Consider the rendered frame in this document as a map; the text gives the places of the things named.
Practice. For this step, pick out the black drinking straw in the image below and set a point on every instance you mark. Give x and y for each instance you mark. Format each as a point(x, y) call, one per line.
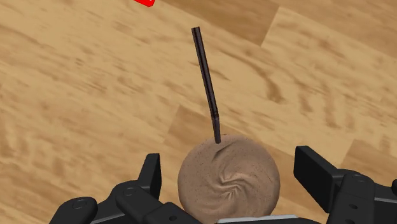
point(206, 81)

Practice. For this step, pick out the red object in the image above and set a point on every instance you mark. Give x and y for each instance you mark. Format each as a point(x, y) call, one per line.
point(145, 2)

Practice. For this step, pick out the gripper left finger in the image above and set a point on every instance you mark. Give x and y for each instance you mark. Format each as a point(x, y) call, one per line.
point(136, 198)

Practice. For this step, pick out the brown round lidded cup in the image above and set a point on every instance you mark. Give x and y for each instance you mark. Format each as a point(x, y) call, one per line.
point(229, 180)

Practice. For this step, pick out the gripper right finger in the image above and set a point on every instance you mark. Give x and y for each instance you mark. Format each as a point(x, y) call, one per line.
point(347, 189)

